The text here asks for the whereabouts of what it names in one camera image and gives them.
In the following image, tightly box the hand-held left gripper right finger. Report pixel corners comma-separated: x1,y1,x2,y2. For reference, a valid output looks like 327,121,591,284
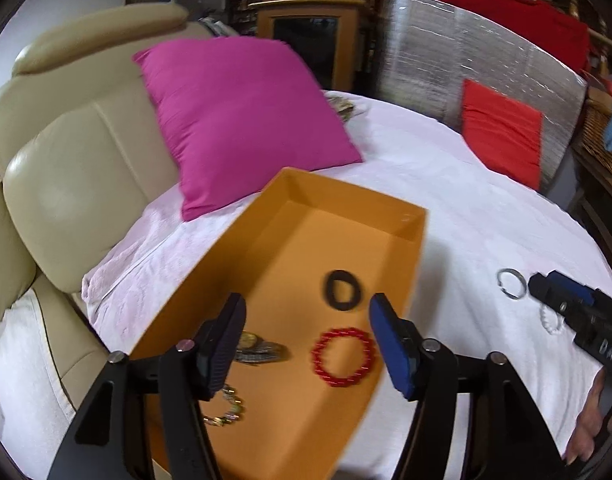
368,293,571,480

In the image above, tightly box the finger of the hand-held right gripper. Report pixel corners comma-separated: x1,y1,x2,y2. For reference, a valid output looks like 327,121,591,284
546,269,595,307
528,272,570,319

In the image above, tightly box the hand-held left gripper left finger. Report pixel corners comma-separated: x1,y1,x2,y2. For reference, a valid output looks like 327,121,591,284
48,292,248,480

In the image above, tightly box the white bead bracelet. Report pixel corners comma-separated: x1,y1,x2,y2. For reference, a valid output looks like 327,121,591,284
538,304,570,336

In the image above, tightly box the silver metal ring bangle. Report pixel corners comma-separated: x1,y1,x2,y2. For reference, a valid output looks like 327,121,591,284
496,268,528,303

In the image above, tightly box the gold chain link bracelet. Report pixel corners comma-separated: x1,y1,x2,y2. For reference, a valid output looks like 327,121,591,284
201,383,247,429

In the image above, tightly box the red bead bracelet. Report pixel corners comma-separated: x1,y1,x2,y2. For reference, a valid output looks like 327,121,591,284
310,327,378,389

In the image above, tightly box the thick black hair tie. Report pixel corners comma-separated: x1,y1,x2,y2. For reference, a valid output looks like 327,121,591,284
323,268,370,313

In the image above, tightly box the orange cardboard box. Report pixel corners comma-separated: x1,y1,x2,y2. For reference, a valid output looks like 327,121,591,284
128,167,430,480

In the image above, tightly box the person's right hand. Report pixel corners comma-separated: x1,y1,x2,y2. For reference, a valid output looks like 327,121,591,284
565,370,612,466

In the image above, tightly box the white textured towel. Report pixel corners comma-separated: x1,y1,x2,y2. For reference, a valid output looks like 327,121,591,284
81,90,612,480

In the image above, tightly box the wooden side table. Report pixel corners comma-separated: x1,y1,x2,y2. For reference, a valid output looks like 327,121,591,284
566,152,612,291

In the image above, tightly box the wicker basket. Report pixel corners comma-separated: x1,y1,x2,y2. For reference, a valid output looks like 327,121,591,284
570,86,612,187

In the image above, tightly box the red cushion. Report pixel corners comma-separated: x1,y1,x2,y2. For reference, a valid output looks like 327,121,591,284
460,78,545,191

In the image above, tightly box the white sofa cloth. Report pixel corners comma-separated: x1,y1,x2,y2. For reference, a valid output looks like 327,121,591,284
0,287,83,480

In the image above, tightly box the pink cushion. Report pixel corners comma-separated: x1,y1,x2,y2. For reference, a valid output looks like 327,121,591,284
132,37,363,222

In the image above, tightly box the patterned beige cloth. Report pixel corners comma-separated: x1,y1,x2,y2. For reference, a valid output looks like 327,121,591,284
325,94,370,122

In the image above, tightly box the beige leather sofa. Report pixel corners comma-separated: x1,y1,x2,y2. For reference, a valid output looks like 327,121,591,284
0,2,228,480

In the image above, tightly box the silver foil insulation panel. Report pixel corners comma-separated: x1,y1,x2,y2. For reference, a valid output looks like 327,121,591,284
375,0,590,194

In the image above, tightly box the red cloth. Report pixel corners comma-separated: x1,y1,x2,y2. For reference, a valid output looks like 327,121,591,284
433,0,592,74

